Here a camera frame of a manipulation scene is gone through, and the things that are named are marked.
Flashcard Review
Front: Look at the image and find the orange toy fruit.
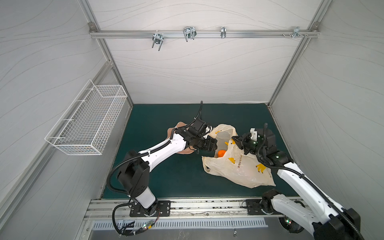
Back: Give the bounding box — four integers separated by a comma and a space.
217, 150, 226, 158

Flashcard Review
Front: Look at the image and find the cream banana-print plastic bag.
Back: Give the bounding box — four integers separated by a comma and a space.
202, 124, 276, 189

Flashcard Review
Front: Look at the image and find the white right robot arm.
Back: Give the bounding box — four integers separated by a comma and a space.
232, 124, 364, 240

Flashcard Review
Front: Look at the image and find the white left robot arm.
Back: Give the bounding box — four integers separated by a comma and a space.
117, 118, 217, 216

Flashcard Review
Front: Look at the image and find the pink scalloped plastic bowl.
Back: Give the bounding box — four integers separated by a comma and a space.
167, 121, 199, 155

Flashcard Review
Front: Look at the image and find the metal U-bolt hook middle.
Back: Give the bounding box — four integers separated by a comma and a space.
183, 26, 197, 42

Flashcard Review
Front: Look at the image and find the metal u-bolt hook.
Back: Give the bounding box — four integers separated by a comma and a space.
152, 33, 164, 51
183, 26, 197, 42

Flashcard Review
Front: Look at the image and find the metal clamp hook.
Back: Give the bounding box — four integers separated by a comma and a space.
221, 27, 227, 39

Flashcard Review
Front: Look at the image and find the metal U-bolt hook left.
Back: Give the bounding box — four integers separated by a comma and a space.
152, 33, 164, 51

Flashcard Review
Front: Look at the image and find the white vented floor strip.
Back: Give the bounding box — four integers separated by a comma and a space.
92, 217, 268, 231

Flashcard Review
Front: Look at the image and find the aluminium top crossbar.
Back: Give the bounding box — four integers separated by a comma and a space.
90, 29, 321, 39

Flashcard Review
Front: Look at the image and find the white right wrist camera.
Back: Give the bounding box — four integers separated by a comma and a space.
250, 128, 259, 141

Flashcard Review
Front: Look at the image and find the black corrugated left cable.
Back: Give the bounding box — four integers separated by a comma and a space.
106, 100, 204, 237

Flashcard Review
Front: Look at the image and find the metal bracket hook right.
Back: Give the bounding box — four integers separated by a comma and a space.
282, 27, 309, 39

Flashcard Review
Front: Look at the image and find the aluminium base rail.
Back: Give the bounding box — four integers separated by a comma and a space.
84, 197, 261, 221

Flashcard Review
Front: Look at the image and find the white wire basket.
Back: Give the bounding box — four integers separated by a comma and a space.
45, 80, 127, 156

